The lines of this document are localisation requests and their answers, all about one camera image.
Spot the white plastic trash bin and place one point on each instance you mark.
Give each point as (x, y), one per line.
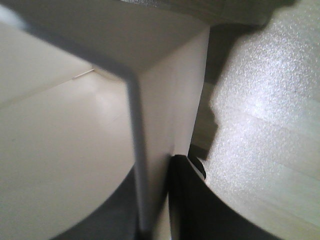
(89, 90)

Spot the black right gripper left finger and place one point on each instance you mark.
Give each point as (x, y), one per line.
(115, 219)

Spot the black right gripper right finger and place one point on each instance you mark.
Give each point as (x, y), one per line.
(196, 213)

